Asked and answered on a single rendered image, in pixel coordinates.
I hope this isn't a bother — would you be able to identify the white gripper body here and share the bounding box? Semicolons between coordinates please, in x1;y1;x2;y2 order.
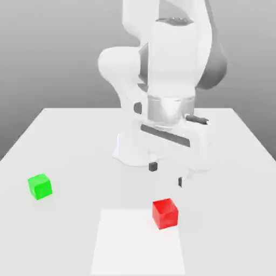
134;116;212;173

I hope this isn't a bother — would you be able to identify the small red cube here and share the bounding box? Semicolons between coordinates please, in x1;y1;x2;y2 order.
151;198;180;231

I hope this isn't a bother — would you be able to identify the small green cube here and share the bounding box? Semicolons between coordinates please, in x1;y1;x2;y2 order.
27;172;53;201

